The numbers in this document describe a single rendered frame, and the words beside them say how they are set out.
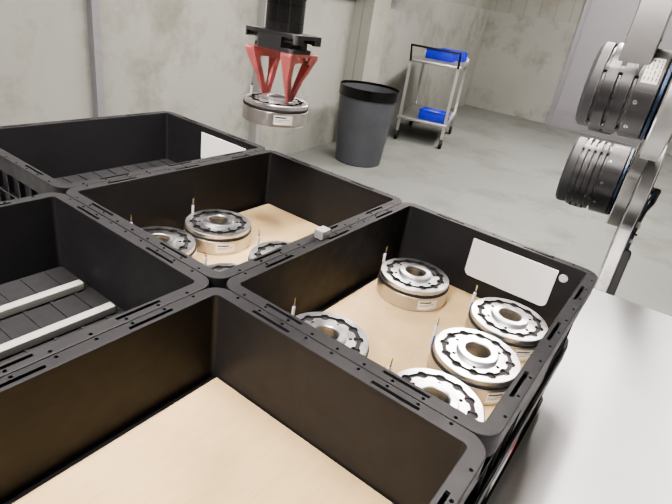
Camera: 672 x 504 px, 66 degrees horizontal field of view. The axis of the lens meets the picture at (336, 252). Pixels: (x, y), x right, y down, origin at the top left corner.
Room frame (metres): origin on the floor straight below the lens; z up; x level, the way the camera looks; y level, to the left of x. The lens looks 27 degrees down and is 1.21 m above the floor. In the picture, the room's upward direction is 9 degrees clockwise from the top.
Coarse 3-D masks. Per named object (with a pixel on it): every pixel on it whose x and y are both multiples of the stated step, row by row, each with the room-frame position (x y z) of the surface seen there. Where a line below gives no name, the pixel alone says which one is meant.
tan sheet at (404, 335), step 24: (360, 288) 0.65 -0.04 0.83; (456, 288) 0.70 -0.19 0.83; (336, 312) 0.58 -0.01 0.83; (360, 312) 0.59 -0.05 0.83; (384, 312) 0.60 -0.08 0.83; (408, 312) 0.61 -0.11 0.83; (432, 312) 0.62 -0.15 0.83; (456, 312) 0.63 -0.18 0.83; (384, 336) 0.54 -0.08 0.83; (408, 336) 0.55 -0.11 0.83; (384, 360) 0.49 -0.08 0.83; (408, 360) 0.50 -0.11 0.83
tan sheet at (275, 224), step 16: (256, 208) 0.88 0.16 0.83; (272, 208) 0.90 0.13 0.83; (256, 224) 0.81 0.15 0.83; (272, 224) 0.82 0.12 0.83; (288, 224) 0.84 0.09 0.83; (304, 224) 0.85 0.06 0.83; (256, 240) 0.75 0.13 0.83; (272, 240) 0.76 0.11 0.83; (288, 240) 0.77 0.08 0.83; (208, 256) 0.67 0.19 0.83; (224, 256) 0.68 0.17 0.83; (240, 256) 0.69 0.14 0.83
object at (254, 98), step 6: (246, 96) 0.81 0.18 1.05; (252, 96) 0.83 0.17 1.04; (258, 96) 0.83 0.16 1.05; (252, 102) 0.79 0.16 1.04; (258, 102) 0.78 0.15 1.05; (264, 102) 0.80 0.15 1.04; (270, 102) 0.80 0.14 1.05; (294, 102) 0.83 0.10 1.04; (300, 102) 0.85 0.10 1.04; (306, 102) 0.85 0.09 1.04; (270, 108) 0.78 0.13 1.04; (276, 108) 0.78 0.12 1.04; (282, 108) 0.78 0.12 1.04; (288, 108) 0.79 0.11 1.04; (294, 108) 0.79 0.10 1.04; (300, 108) 0.80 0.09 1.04; (306, 108) 0.82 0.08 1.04
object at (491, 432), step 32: (352, 224) 0.65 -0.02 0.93; (288, 256) 0.53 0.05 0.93; (544, 256) 0.65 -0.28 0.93; (576, 288) 0.57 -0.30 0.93; (288, 320) 0.40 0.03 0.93; (352, 352) 0.37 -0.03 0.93; (544, 352) 0.42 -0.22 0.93; (512, 384) 0.36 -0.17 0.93; (448, 416) 0.31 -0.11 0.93; (512, 416) 0.32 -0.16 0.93
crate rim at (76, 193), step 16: (224, 160) 0.83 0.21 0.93; (240, 160) 0.86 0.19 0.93; (288, 160) 0.90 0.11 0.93; (144, 176) 0.70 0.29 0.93; (160, 176) 0.72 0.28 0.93; (336, 176) 0.84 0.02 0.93; (80, 192) 0.61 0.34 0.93; (368, 192) 0.81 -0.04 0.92; (384, 192) 0.80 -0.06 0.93; (96, 208) 0.57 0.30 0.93; (384, 208) 0.73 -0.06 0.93; (128, 224) 0.54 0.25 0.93; (336, 224) 0.64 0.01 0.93; (160, 240) 0.51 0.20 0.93; (304, 240) 0.58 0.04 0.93; (176, 256) 0.48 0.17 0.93; (272, 256) 0.52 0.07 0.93; (208, 272) 0.46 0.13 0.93; (224, 272) 0.47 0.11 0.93; (240, 272) 0.47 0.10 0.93; (224, 288) 0.46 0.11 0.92
